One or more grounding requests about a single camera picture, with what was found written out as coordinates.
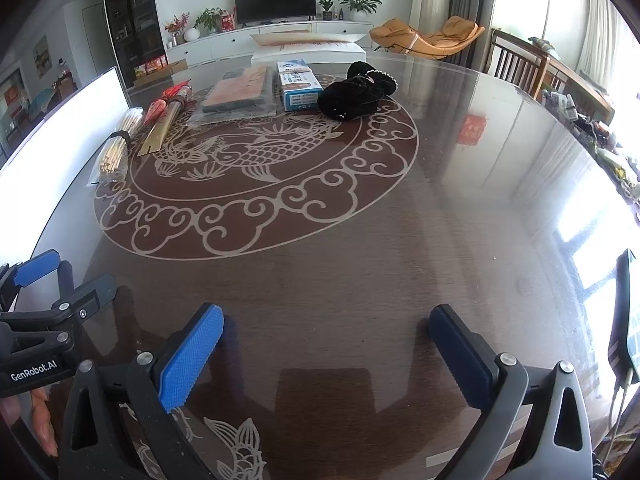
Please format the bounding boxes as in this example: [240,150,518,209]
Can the bushy potted plant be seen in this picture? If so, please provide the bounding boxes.
[194,7,225,36]

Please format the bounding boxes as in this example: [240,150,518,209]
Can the white sheer curtain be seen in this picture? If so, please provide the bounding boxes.
[575,0,631,91]

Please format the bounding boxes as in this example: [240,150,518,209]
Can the black velvet scrunchie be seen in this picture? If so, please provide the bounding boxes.
[317,80,381,122]

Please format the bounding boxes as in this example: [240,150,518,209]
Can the blue and white box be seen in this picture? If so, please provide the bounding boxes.
[276,59,322,112]

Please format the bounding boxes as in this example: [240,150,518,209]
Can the black television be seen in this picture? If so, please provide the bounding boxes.
[233,0,318,26]

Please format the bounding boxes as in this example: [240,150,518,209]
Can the wooden side table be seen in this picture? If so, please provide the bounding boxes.
[542,35,616,123]

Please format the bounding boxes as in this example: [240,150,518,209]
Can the person's left hand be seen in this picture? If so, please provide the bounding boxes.
[0,389,60,458]

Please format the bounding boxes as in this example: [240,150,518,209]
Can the dark glass display cabinet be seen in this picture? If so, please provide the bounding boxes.
[102,0,168,88]

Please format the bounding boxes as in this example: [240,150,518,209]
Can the white television cabinet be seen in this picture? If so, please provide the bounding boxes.
[165,19,375,66]

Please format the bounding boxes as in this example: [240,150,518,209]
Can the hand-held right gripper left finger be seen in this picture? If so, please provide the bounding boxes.
[59,302,226,480]

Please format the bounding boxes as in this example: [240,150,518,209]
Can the bundle of bamboo skewers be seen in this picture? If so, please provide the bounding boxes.
[86,106,146,188]

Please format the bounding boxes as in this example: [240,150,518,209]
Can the gold incense stick package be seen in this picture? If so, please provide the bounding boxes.
[137,79,193,157]

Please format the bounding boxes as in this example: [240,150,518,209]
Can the framed wall picture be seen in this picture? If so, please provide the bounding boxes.
[32,35,53,78]

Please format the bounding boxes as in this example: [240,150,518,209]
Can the red flowers in vase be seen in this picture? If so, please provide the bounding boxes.
[164,12,192,46]

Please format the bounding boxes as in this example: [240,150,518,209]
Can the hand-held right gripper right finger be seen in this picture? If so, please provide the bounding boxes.
[429,304,593,480]

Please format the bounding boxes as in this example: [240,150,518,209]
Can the black beaded scrunchie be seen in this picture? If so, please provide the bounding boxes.
[347,60,397,97]

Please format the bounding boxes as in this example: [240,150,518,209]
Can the orange lounge chair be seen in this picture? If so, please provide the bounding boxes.
[369,16,486,61]

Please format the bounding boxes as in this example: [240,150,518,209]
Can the orange boxes on floor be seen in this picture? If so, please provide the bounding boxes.
[132,56,169,80]

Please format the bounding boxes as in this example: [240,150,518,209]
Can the large potted plant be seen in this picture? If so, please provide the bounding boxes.
[339,0,383,22]

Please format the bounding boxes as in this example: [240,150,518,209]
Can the wooden chair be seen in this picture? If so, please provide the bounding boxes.
[487,28,548,96]

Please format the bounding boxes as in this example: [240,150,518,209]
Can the pile of small clutter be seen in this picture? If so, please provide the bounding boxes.
[542,87,640,201]

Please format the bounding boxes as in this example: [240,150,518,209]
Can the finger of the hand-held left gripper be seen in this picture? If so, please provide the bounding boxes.
[0,249,77,313]
[0,274,119,356]

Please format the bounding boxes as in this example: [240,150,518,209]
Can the pink phone case package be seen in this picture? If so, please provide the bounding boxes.
[187,65,278,126]

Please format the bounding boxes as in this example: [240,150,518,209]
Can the red packet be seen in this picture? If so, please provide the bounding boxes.
[142,99,168,128]

